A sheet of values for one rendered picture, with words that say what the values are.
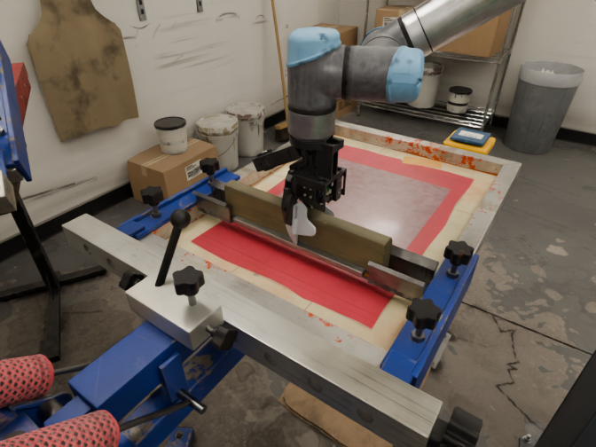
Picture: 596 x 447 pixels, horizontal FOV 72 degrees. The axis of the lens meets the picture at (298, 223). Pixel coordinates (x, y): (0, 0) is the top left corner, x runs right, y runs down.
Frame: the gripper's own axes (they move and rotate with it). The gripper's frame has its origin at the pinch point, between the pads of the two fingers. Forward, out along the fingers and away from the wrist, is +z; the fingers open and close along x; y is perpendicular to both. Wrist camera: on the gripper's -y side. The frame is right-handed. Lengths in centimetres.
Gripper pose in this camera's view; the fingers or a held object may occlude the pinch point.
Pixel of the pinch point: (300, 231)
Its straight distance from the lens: 78.2
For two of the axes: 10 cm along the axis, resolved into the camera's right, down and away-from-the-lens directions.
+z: 0.0, 8.2, 5.7
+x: 5.7, -4.7, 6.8
